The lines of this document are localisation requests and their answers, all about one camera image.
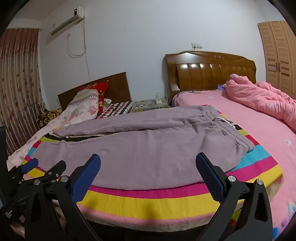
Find dark flat wooden headboard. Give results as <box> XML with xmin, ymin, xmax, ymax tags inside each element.
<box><xmin>57</xmin><ymin>72</ymin><xmax>133</xmax><ymax>112</ymax></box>

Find pink quilt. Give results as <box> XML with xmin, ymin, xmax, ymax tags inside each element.
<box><xmin>225</xmin><ymin>74</ymin><xmax>296</xmax><ymax>132</ymax></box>

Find white wall cable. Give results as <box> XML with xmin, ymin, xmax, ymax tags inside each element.
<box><xmin>67</xmin><ymin>20</ymin><xmax>91</xmax><ymax>81</ymax></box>

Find white air conditioner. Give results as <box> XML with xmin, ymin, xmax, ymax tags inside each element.
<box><xmin>49</xmin><ymin>6</ymin><xmax>84</xmax><ymax>36</ymax></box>

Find purple pants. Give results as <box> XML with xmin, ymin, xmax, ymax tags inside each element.
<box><xmin>30</xmin><ymin>105</ymin><xmax>255</xmax><ymax>189</ymax></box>

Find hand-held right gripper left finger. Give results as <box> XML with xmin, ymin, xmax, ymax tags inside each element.
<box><xmin>24</xmin><ymin>153</ymin><xmax>101</xmax><ymax>241</ymax></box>

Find tiger print blanket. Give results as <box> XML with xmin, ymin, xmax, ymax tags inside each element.
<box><xmin>37</xmin><ymin>108</ymin><xmax>62</xmax><ymax>128</ymax></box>

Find brown patterned curtain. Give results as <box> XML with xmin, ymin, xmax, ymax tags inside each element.
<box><xmin>0</xmin><ymin>28</ymin><xmax>45</xmax><ymax>156</ymax></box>

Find light wooden wardrobe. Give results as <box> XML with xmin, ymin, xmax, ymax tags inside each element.
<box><xmin>258</xmin><ymin>20</ymin><xmax>296</xmax><ymax>99</ymax></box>

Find glossy brown wooden headboard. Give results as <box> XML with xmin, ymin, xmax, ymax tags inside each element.
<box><xmin>165</xmin><ymin>51</ymin><xmax>257</xmax><ymax>107</ymax></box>

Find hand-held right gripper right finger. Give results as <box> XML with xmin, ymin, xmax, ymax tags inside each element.
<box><xmin>195</xmin><ymin>152</ymin><xmax>273</xmax><ymax>241</ymax></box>

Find folded floral quilt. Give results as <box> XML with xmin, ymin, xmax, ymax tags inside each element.
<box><xmin>67</xmin><ymin>89</ymin><xmax>100</xmax><ymax>120</ymax></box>

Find red embroidered pillow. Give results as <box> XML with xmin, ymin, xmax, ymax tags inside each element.
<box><xmin>77</xmin><ymin>80</ymin><xmax>110</xmax><ymax>115</ymax></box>

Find plaid cloth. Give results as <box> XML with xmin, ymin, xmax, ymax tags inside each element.
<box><xmin>96</xmin><ymin>101</ymin><xmax>133</xmax><ymax>119</ymax></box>

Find striped colourful blanket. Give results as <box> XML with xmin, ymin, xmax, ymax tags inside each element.
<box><xmin>24</xmin><ymin>111</ymin><xmax>285</xmax><ymax>232</ymax></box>

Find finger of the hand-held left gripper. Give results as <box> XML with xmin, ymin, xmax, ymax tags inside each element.
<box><xmin>43</xmin><ymin>161</ymin><xmax>67</xmax><ymax>184</ymax></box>
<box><xmin>9</xmin><ymin>158</ymin><xmax>39</xmax><ymax>178</ymax></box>

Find nightstand with floral cover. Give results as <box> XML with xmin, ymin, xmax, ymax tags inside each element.
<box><xmin>132</xmin><ymin>98</ymin><xmax>170</xmax><ymax>113</ymax></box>

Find pink bed sheet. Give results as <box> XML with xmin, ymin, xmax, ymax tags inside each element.
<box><xmin>171</xmin><ymin>90</ymin><xmax>296</xmax><ymax>240</ymax></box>

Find pale floral bed cover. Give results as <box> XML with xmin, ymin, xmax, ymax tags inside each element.
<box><xmin>7</xmin><ymin>109</ymin><xmax>72</xmax><ymax>171</ymax></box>

